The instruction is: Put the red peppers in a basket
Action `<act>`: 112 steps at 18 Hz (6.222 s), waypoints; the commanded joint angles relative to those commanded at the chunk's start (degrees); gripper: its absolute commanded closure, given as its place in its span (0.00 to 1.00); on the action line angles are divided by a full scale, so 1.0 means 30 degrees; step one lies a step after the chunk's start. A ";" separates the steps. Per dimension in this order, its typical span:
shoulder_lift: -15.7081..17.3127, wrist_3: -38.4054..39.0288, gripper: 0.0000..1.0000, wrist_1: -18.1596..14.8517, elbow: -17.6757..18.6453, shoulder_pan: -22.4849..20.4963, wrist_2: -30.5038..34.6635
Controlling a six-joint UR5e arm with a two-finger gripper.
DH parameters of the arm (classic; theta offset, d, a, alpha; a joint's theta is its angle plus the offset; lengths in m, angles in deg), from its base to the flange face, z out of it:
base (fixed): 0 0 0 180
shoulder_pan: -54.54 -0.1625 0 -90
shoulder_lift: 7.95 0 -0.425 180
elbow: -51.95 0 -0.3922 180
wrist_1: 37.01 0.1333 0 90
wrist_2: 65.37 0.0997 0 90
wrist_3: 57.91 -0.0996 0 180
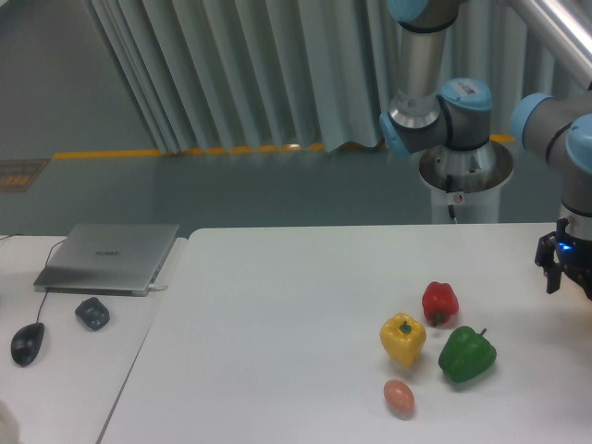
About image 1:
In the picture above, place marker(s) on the green bell pepper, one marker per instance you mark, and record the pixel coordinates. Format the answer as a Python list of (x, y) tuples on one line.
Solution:
[(466, 355)]

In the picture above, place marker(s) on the silver closed laptop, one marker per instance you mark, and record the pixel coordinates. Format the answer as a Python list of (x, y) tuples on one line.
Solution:
[(108, 259)]

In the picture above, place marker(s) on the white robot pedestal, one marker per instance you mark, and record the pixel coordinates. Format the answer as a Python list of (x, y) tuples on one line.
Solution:
[(465, 187)]

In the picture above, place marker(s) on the yellow bell pepper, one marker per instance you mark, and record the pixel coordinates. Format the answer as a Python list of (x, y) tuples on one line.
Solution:
[(403, 338)]

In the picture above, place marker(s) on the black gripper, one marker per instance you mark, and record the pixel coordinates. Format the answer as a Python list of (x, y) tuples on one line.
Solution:
[(563, 252)]

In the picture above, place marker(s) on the black computer mouse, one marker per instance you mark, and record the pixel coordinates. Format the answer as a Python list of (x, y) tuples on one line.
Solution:
[(26, 344)]

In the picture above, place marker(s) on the red bell pepper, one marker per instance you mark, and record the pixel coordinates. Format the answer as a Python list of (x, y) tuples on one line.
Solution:
[(440, 303)]

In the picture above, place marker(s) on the black power adapter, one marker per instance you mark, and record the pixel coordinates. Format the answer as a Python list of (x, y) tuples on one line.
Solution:
[(93, 314)]

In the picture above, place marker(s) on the brown egg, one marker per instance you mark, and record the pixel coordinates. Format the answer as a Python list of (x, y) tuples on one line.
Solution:
[(398, 396)]

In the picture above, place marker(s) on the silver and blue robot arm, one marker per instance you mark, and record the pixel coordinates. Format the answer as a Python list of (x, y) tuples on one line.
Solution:
[(448, 125)]

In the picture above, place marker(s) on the grey pleated curtain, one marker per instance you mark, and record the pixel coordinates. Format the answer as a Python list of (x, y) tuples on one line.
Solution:
[(232, 74)]

